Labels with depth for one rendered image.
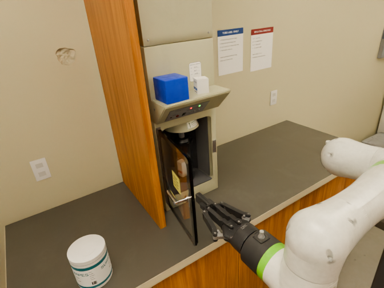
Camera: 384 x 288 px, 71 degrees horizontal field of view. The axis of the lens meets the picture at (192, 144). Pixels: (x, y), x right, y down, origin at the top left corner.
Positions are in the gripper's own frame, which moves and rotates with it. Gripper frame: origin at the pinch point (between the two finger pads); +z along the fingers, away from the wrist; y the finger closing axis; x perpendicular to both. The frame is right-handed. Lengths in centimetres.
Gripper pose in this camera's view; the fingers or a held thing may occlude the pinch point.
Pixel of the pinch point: (204, 202)
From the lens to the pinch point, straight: 83.2
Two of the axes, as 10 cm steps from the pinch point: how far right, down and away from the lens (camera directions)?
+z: -5.5, -3.4, 7.7
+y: -8.3, 3.0, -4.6
